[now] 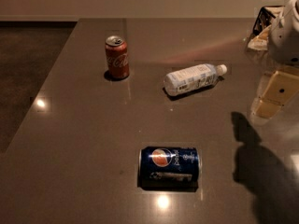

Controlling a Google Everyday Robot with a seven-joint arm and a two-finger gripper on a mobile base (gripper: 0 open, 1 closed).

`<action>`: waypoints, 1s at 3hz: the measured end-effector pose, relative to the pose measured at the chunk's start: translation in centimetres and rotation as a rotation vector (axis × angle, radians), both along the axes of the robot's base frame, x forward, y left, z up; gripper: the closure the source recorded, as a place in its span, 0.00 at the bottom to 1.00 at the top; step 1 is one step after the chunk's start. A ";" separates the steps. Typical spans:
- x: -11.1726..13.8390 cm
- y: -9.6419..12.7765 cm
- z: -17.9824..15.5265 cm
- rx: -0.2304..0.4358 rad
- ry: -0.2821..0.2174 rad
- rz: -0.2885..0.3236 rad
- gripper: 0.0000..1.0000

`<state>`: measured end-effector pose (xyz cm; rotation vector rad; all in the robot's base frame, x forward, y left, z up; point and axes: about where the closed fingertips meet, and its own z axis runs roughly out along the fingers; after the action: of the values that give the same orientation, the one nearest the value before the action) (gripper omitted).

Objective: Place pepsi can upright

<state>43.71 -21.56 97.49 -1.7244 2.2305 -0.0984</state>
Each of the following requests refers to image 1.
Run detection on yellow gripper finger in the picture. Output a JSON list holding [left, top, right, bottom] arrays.
[[251, 66, 299, 119], [248, 26, 271, 51]]

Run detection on blue pepsi can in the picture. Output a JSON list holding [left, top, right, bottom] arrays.
[[138, 147, 201, 185]]

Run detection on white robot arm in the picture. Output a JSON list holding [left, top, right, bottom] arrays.
[[248, 0, 299, 119]]

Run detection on red coca-cola can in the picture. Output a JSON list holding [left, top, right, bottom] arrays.
[[105, 35, 129, 79]]

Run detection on clear plastic water bottle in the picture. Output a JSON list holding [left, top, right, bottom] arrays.
[[164, 63, 227, 96]]

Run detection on black wire rack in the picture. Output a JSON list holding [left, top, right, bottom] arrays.
[[252, 6, 284, 35]]

